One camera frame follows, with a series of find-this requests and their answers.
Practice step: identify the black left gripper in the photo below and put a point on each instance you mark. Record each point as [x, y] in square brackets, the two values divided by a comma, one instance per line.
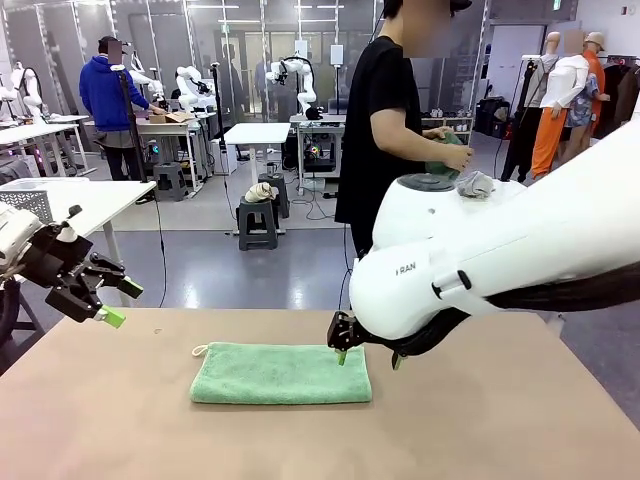
[50, 260]

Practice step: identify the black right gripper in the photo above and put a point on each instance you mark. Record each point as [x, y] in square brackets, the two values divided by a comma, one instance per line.
[359, 336]

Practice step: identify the mint green towel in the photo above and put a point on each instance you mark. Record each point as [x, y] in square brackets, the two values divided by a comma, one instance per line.
[280, 372]

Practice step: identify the dark green cloth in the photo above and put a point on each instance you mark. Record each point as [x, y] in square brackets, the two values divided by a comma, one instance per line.
[442, 172]

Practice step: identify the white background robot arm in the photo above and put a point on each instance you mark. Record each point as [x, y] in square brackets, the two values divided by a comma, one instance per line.
[31, 95]
[305, 85]
[190, 92]

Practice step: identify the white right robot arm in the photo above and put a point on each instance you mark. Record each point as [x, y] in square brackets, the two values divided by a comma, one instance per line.
[500, 240]

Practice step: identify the person's right forearm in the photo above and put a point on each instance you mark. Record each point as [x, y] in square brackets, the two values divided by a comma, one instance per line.
[415, 149]

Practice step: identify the grey plastic lattice basket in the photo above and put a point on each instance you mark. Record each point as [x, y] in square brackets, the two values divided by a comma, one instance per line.
[25, 197]

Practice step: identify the person's right hand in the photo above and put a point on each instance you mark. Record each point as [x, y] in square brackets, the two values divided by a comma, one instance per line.
[457, 158]

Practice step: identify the person's left hand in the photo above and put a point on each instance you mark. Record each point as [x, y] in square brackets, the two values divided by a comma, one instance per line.
[435, 134]

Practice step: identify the black plastic stool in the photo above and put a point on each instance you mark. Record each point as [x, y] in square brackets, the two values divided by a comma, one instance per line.
[25, 312]

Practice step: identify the grey plastic step stool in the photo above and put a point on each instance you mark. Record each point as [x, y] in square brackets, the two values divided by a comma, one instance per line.
[170, 180]
[257, 225]
[281, 195]

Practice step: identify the black tripod white head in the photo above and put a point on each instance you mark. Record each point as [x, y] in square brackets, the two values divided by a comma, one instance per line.
[131, 125]

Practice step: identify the long white work table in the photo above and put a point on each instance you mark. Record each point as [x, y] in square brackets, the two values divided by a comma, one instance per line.
[35, 131]

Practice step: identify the white work desk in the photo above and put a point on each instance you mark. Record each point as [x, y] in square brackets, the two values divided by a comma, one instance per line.
[170, 127]

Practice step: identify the white computer case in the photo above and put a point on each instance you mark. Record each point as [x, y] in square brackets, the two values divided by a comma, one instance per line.
[225, 157]

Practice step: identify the beige crumpled cloth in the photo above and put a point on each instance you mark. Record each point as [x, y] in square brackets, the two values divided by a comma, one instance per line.
[260, 192]

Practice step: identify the open cardboard box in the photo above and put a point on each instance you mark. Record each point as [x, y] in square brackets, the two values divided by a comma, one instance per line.
[167, 118]

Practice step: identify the grey crumpled cloth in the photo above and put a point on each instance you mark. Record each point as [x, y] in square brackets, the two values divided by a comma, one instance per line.
[475, 185]

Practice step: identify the desktop computer rainbow fan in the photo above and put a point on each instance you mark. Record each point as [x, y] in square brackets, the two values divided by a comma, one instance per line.
[320, 155]

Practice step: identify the person in blue hoodie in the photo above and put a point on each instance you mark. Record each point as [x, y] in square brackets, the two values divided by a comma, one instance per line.
[107, 95]

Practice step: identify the person in black t-shirt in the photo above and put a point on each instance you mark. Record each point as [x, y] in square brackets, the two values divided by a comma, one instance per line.
[365, 125]

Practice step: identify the white standing desk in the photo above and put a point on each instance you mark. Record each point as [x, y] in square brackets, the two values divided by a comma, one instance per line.
[257, 132]

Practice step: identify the black light stand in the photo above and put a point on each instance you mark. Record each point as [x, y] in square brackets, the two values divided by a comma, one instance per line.
[217, 100]

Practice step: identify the wooden shoe shelf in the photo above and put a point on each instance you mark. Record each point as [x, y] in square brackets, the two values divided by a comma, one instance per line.
[460, 122]

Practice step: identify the black suitcases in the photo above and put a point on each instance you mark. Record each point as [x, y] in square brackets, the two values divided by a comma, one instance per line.
[492, 117]

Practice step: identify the white panel on stand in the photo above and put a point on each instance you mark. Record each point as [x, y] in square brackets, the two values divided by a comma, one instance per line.
[301, 50]
[336, 55]

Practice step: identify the mannequin white top orange trousers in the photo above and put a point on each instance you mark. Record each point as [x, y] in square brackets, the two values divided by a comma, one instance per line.
[562, 85]

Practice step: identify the mannequin orange shirt beige cap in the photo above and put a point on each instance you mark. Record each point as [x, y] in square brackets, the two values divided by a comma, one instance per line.
[595, 75]

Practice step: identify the clothes rack dark coats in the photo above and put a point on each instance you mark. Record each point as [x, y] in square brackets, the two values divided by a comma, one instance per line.
[622, 95]

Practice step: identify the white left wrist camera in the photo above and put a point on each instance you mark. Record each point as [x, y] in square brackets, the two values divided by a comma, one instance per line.
[65, 234]

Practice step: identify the grey frame robot table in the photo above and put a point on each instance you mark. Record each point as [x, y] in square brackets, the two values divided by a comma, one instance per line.
[320, 120]

